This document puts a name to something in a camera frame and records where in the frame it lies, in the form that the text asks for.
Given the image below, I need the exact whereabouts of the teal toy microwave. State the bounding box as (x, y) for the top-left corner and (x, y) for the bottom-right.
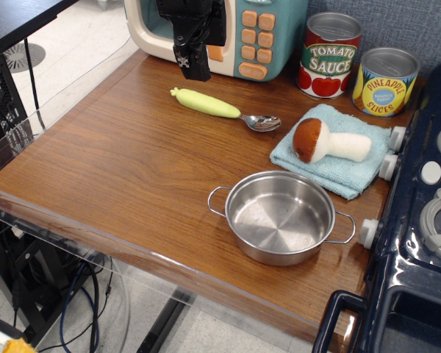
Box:
(124, 1), (309, 82)

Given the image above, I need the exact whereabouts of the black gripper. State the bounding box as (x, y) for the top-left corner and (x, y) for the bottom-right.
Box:
(156, 0), (227, 82)

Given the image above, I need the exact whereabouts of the light blue folded cloth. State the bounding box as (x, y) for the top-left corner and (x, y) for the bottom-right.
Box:
(270, 104), (392, 200)

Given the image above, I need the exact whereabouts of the black desk at left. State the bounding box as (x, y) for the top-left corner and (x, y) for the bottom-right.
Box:
(0, 0), (76, 55)

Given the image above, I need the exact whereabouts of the dark blue toy stove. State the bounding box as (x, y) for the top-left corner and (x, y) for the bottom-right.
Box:
(313, 64), (441, 352)

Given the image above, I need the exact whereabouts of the pineapple slices can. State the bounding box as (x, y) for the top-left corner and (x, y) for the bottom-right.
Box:
(352, 47), (420, 118)

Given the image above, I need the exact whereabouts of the tomato sauce can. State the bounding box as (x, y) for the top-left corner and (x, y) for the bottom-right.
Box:
(297, 12), (364, 99)

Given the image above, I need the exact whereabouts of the green handled metal spoon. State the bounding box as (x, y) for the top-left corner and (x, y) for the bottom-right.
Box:
(170, 88), (282, 132)

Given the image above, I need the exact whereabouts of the stainless steel pot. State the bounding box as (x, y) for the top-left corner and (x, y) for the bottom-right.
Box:
(218, 171), (340, 266)

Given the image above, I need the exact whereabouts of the clear acrylic table guard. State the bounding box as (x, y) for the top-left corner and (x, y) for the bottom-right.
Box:
(0, 21), (357, 345)

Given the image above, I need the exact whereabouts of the blue cable on floor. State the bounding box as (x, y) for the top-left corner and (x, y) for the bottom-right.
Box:
(60, 261), (100, 353)

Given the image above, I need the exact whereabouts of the black cable on floor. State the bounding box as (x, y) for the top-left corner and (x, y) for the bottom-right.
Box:
(36, 257), (115, 353)

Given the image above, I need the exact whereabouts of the plush brown mushroom toy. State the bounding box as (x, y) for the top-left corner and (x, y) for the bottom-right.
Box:
(293, 118), (372, 163)

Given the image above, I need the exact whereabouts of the yellow object bottom left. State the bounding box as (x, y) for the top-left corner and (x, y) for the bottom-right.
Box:
(2, 338), (36, 353)

